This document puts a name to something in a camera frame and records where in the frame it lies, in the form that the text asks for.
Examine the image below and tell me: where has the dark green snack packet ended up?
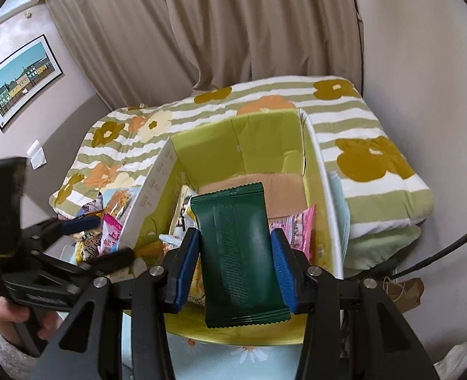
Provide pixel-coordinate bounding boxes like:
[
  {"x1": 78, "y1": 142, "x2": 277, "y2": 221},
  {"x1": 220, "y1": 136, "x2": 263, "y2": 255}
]
[{"x1": 190, "y1": 183, "x2": 290, "y2": 328}]

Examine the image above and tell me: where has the green cardboard storage box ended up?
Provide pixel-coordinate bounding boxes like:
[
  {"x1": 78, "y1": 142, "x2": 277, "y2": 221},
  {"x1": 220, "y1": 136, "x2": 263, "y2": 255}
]
[{"x1": 118, "y1": 107, "x2": 345, "y2": 347}]

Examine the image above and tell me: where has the left hand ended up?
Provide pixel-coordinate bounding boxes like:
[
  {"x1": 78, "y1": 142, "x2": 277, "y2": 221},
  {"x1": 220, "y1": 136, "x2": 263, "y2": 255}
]
[{"x1": 0, "y1": 298, "x2": 63, "y2": 346}]

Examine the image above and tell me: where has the pink snack packet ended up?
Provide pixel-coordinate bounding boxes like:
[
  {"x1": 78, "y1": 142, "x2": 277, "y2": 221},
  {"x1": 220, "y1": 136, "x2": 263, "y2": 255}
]
[{"x1": 269, "y1": 206, "x2": 315, "y2": 260}]

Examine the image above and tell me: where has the white wall switch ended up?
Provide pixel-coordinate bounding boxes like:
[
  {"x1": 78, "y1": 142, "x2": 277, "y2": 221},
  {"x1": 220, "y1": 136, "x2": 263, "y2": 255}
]
[{"x1": 27, "y1": 140, "x2": 47, "y2": 170}]

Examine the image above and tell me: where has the striped floral blanket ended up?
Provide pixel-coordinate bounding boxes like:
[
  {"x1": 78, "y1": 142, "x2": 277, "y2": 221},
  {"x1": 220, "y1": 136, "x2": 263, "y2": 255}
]
[{"x1": 49, "y1": 76, "x2": 433, "y2": 238}]

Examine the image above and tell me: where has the light green pillow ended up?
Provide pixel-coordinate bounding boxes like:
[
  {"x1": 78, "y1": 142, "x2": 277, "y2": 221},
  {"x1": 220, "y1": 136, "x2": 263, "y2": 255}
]
[{"x1": 343, "y1": 225, "x2": 421, "y2": 277}]

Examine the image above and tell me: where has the beige curtain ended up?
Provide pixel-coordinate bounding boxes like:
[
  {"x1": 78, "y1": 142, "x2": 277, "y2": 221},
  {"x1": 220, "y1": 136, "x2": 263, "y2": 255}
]
[{"x1": 44, "y1": 0, "x2": 363, "y2": 108}]

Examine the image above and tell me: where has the brown paper bag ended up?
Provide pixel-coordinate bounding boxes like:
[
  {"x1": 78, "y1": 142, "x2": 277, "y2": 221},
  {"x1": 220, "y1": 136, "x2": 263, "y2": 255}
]
[{"x1": 383, "y1": 277, "x2": 425, "y2": 313}]

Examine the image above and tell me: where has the white sleeve forearm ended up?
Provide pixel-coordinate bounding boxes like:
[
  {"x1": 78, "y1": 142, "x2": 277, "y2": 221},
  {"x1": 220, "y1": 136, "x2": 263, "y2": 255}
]
[{"x1": 0, "y1": 332, "x2": 37, "y2": 379}]

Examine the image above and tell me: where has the blue daisy tablecloth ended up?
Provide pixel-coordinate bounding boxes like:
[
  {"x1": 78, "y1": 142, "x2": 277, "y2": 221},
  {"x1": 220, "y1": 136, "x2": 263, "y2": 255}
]
[{"x1": 120, "y1": 311, "x2": 304, "y2": 380}]

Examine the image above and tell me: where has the black cable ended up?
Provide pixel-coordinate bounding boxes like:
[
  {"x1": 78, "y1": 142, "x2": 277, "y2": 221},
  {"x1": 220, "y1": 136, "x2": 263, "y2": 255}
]
[{"x1": 389, "y1": 217, "x2": 467, "y2": 280}]

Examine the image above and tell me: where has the framed building picture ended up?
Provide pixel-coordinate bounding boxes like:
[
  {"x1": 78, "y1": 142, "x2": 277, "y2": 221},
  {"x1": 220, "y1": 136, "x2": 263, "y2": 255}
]
[{"x1": 0, "y1": 35, "x2": 63, "y2": 132}]

